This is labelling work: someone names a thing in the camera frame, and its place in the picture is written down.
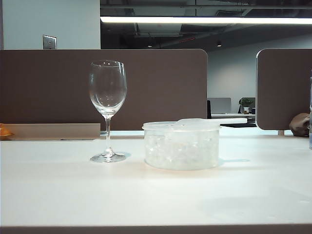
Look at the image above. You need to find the narrow brown desk partition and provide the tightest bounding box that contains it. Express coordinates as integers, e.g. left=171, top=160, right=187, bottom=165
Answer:
left=255, top=48, right=312, bottom=131

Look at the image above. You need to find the potted green plant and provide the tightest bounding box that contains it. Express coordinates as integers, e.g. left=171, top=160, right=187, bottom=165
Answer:
left=238, top=97, right=256, bottom=115

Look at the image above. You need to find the clear wine glass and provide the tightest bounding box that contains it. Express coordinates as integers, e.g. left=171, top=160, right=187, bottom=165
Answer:
left=89, top=60, right=127, bottom=163

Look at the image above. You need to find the white background desk divider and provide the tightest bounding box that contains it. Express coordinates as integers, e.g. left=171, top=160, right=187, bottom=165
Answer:
left=210, top=97, right=232, bottom=114

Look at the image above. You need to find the translucent plastic ice scoop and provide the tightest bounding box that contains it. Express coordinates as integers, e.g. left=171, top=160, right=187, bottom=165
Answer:
left=176, top=117, right=248, bottom=127

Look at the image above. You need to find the wide brown desk partition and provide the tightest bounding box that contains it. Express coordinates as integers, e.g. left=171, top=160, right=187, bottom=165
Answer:
left=0, top=49, right=208, bottom=131

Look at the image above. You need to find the clear plastic bottle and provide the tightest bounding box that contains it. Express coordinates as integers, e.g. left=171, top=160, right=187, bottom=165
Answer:
left=309, top=75, right=312, bottom=150

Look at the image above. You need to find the white background desk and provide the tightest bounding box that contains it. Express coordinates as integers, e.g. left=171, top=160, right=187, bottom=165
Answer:
left=211, top=113, right=256, bottom=123

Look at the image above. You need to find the metal wall switch plate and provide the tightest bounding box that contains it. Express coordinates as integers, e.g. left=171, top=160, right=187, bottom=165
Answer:
left=42, top=35, right=58, bottom=50

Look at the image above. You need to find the round clear plastic container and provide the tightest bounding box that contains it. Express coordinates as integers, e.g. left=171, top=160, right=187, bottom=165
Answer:
left=142, top=121, right=221, bottom=171

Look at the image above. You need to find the long ceiling light strip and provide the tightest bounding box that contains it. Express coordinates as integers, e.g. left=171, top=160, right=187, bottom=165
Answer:
left=99, top=16, right=312, bottom=25

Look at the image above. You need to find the heap of clear ice cubes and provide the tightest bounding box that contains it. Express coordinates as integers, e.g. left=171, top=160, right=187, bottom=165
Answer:
left=145, top=134, right=218, bottom=169

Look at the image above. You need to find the brown crumpled bag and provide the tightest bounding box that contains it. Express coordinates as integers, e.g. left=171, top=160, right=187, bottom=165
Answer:
left=289, top=113, right=312, bottom=137

